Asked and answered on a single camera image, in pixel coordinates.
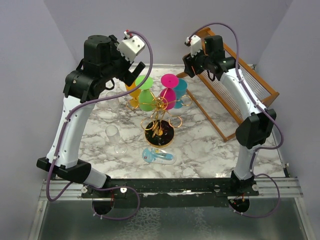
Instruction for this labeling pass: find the green plastic wine glass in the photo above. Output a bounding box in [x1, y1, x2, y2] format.
[138, 77, 155, 112]

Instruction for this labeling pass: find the orange plastic wine glass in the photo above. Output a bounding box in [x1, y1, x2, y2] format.
[125, 83, 141, 109]

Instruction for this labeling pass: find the gold wire wine glass rack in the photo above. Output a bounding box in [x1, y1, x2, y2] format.
[125, 94, 183, 149]

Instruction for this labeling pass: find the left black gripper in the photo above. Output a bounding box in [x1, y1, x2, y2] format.
[101, 35, 145, 86]

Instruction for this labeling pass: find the clear champagne flute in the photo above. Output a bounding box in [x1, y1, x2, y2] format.
[105, 91, 120, 118]
[105, 125, 127, 155]

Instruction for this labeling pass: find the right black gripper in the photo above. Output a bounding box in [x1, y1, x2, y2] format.
[182, 45, 212, 78]

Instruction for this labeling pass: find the clear champagne flute front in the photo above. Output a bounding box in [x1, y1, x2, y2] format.
[105, 125, 127, 155]

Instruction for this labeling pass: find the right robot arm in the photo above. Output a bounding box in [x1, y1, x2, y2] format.
[182, 35, 277, 196]

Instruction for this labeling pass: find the blue plastic wine glass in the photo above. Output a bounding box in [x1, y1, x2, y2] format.
[173, 78, 188, 109]

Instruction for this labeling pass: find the black mounting base rail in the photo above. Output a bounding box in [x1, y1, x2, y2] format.
[81, 177, 259, 209]

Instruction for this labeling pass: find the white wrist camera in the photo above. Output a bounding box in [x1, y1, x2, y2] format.
[185, 35, 202, 57]
[117, 31, 146, 64]

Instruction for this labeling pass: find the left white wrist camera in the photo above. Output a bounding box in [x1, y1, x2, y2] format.
[117, 31, 146, 64]

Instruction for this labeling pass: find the pink plastic wine glass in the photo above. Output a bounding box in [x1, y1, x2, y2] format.
[160, 73, 179, 110]

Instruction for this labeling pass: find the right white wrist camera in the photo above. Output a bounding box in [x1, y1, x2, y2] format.
[185, 35, 202, 57]

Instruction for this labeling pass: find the wooden dish rack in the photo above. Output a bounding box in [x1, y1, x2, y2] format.
[174, 26, 280, 143]

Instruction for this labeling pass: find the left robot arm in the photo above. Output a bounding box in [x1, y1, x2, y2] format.
[36, 34, 145, 198]

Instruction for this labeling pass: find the clear champagne flute back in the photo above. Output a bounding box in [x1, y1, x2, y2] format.
[105, 91, 120, 118]

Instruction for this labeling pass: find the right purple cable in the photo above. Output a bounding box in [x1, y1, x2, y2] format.
[188, 22, 284, 176]

